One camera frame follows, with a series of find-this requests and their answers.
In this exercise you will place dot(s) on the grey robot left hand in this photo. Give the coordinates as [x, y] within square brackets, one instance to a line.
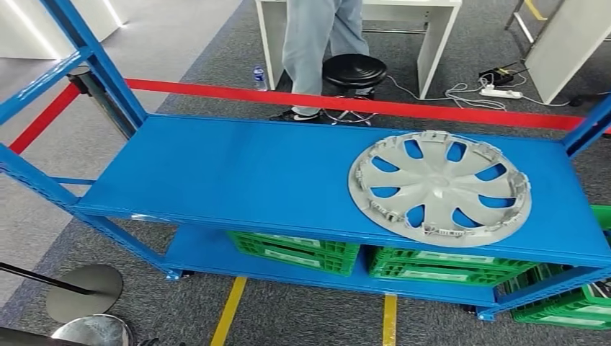
[149, 342]

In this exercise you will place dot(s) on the blue metal shelf rack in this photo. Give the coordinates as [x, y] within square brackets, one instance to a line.
[238, 176]

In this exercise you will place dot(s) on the black pole with round base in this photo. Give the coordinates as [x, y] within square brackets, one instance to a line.
[90, 291]

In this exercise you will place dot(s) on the yellow floor tape outline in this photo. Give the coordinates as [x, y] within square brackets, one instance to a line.
[229, 310]

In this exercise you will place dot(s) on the green plastic crate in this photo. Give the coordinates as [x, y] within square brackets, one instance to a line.
[448, 260]
[439, 278]
[305, 248]
[563, 322]
[305, 266]
[601, 217]

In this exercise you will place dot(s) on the red barrier belt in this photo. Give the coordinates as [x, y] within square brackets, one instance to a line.
[286, 98]
[43, 119]

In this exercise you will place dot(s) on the clear water bottle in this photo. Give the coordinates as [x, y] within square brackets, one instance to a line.
[259, 79]

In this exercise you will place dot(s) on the white lit platform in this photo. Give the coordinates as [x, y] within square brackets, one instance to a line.
[71, 24]

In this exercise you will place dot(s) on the grey wheel hubcap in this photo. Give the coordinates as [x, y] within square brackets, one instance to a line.
[439, 184]

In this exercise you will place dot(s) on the person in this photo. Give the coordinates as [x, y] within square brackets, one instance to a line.
[305, 48]

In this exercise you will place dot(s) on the black round stool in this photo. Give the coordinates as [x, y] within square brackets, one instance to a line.
[355, 69]

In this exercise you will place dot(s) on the white power strip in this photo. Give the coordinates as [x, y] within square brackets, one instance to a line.
[501, 93]

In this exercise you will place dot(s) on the black router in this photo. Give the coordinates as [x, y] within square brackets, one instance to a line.
[496, 76]

